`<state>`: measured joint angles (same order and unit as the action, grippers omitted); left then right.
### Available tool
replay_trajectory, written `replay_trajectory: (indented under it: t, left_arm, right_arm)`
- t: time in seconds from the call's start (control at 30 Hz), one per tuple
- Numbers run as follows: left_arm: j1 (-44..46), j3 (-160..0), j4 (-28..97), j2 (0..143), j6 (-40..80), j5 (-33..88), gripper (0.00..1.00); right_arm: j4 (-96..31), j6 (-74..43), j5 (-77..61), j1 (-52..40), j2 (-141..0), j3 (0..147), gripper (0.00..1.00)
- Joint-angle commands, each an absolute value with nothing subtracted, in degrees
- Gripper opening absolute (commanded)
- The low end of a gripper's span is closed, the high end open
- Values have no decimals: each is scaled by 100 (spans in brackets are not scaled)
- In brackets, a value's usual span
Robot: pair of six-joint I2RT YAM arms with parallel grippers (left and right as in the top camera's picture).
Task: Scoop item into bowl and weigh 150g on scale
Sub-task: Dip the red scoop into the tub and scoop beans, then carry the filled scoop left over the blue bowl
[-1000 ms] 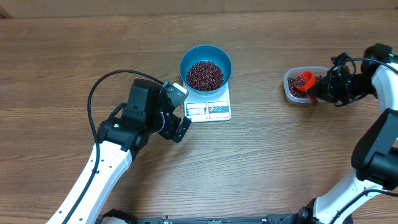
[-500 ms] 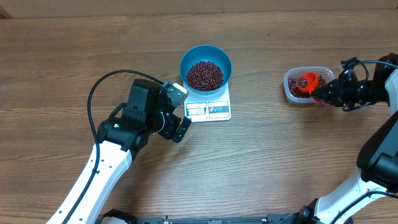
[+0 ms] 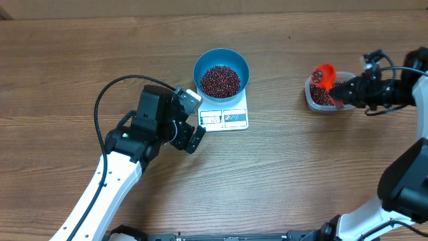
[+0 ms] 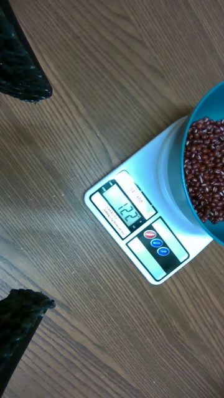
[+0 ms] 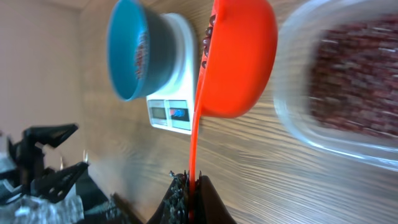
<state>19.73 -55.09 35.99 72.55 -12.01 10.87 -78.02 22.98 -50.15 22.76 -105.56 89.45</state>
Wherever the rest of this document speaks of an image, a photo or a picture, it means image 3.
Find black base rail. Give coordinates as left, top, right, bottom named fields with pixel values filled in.
left=102, top=225, right=320, bottom=241

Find clear plastic food container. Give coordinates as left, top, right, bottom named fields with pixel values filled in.
left=304, top=71, right=356, bottom=112

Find red adzuki beans in container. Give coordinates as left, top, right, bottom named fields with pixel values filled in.
left=309, top=82, right=334, bottom=106

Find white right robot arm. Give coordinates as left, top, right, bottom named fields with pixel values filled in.
left=304, top=47, right=427, bottom=240

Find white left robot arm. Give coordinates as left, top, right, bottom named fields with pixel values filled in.
left=53, top=85, right=205, bottom=240

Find red beans in bowl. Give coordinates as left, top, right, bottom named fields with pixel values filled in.
left=201, top=66, right=241, bottom=98

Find red beans in scoop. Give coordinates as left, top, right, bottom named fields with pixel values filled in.
left=311, top=69, right=324, bottom=84

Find teal blue bowl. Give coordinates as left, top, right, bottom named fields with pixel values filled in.
left=193, top=48, right=250, bottom=102

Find white digital kitchen scale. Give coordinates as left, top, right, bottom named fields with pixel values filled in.
left=197, top=90, right=249, bottom=132

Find orange plastic measuring scoop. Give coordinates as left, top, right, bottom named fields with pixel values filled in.
left=311, top=64, right=343, bottom=110

